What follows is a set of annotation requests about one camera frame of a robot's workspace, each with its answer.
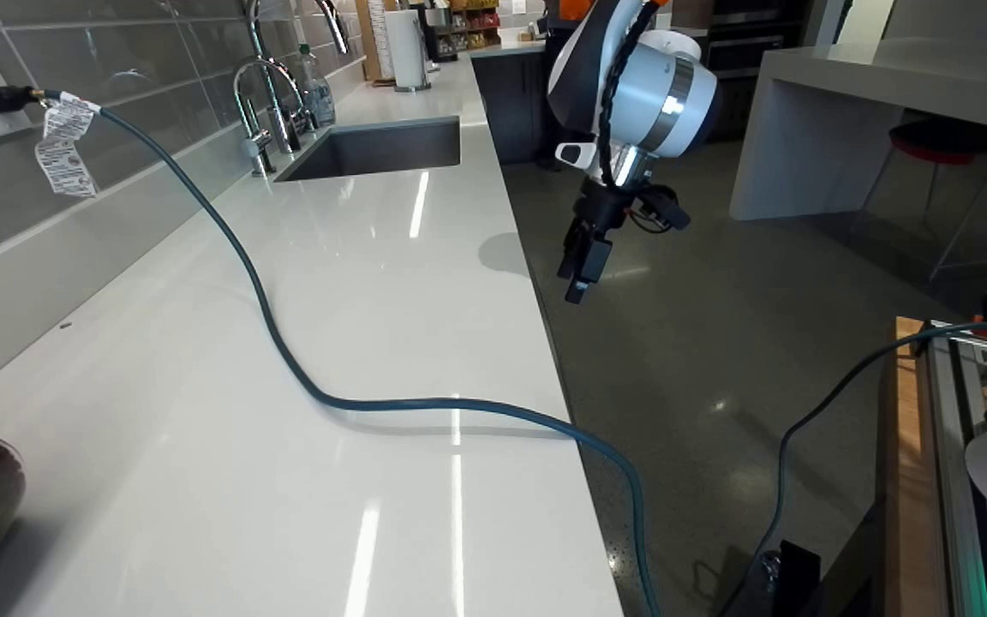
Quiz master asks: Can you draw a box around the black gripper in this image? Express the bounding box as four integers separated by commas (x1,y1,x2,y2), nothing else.
558,181,689,304

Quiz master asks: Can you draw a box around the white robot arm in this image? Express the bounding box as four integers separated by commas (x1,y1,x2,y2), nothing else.
548,0,715,303

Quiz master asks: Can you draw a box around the undermount kitchen sink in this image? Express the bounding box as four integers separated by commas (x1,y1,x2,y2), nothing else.
281,118,461,181

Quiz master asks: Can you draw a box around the white paper towel roll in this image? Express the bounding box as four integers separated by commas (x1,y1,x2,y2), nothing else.
384,11,430,93

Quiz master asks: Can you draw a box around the chrome kitchen faucet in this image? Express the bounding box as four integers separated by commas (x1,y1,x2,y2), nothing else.
231,0,336,177

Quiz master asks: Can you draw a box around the red bar stool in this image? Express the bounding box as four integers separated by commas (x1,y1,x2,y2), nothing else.
858,118,987,278

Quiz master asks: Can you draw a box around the silver tape label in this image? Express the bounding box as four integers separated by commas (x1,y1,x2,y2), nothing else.
36,93,100,200

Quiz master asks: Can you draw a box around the black power plug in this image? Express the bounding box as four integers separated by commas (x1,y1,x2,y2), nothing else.
0,86,44,114

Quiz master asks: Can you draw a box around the teal power cable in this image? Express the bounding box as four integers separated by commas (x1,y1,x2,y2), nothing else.
38,86,987,617

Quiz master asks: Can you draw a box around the aluminium frame rail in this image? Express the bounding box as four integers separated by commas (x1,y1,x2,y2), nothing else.
922,320,987,617

